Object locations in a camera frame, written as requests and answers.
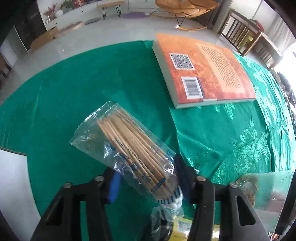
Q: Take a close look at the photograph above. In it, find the clear jar black lid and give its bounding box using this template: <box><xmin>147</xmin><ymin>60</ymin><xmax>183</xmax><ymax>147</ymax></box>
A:
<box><xmin>236</xmin><ymin>171</ymin><xmax>295</xmax><ymax>235</ymax></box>

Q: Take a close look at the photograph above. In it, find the green satin tablecloth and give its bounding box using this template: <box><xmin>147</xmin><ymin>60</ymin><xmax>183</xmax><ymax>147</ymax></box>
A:
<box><xmin>0</xmin><ymin>39</ymin><xmax>296</xmax><ymax>241</ymax></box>

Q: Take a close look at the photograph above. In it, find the orange paperback book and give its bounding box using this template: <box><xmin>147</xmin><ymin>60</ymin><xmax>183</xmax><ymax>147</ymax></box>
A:
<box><xmin>152</xmin><ymin>34</ymin><xmax>256</xmax><ymax>109</ymax></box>

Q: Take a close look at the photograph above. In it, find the dark wooden chair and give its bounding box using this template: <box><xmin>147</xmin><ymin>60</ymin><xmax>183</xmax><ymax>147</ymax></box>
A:
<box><xmin>220</xmin><ymin>9</ymin><xmax>282</xmax><ymax>70</ymax></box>

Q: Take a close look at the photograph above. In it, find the orange lounge chair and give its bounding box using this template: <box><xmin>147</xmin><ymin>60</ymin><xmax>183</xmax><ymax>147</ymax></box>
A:
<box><xmin>151</xmin><ymin>0</ymin><xmax>219</xmax><ymax>32</ymax></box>

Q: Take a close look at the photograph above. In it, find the brown cardboard box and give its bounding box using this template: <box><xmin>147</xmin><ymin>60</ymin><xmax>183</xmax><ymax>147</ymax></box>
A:
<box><xmin>31</xmin><ymin>27</ymin><xmax>58</xmax><ymax>51</ymax></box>

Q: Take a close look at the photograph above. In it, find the dark glass display cabinet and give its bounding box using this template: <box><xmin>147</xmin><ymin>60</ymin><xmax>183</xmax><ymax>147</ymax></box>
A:
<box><xmin>15</xmin><ymin>1</ymin><xmax>46</xmax><ymax>50</ymax></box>

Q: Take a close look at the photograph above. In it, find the white tv cabinet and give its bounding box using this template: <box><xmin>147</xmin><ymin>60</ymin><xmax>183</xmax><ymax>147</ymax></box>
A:
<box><xmin>45</xmin><ymin>0</ymin><xmax>130</xmax><ymax>31</ymax></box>

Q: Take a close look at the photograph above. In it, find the red flower arrangement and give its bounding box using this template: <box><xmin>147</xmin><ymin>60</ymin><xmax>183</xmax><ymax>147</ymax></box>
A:
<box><xmin>44</xmin><ymin>3</ymin><xmax>57</xmax><ymax>23</ymax></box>

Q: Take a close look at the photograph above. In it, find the small wooden bench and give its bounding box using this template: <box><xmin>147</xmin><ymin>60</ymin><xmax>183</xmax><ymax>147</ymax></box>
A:
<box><xmin>97</xmin><ymin>1</ymin><xmax>126</xmax><ymax>20</ymax></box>

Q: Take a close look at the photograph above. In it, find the bag of black hair ties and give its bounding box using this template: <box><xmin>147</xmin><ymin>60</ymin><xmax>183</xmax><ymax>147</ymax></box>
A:
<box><xmin>141</xmin><ymin>206</ymin><xmax>192</xmax><ymax>241</ymax></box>

